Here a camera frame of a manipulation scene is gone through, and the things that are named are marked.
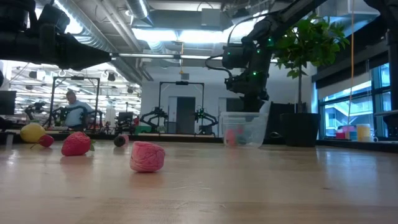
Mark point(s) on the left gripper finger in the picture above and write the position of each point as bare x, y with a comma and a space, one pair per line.
84, 51
90, 65

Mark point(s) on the clear plastic tupperware container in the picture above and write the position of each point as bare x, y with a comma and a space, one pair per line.
258, 133

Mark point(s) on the large strawberry with leaves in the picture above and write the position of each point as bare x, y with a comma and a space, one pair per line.
76, 143

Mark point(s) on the red cherry with stem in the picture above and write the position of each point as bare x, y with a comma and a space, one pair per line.
46, 140

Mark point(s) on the yellow lemon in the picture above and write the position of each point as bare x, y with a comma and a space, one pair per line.
32, 133

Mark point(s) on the large pink raspberry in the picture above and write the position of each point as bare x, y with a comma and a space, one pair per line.
146, 156

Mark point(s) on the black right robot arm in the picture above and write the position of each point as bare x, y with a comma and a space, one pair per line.
259, 59

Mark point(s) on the black background robot arm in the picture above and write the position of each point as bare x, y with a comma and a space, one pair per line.
158, 112
202, 115

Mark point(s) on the person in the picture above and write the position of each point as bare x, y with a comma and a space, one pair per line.
74, 116

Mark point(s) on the long linear ceiling light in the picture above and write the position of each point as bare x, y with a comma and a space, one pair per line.
149, 55

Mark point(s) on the dark door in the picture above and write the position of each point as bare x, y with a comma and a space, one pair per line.
185, 115

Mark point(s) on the black background monitor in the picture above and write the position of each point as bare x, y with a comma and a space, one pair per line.
7, 102

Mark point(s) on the green leafy potted plant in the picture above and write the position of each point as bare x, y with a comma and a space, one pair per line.
306, 40

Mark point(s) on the grey ceiling box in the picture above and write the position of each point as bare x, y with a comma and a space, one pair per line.
211, 17

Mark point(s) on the green box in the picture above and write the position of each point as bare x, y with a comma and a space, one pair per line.
143, 129

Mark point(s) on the yellow cup stack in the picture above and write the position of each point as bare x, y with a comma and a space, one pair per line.
363, 132

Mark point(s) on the black background gantry frame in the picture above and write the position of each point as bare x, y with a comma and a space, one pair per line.
77, 78
182, 83

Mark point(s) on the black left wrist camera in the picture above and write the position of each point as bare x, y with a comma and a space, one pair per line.
54, 18

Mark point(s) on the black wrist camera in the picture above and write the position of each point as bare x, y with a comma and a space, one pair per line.
54, 18
234, 56

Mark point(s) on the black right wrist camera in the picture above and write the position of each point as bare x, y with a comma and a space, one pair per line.
234, 56

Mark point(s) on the small silver ceiling duct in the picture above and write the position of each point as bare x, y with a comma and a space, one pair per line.
136, 7

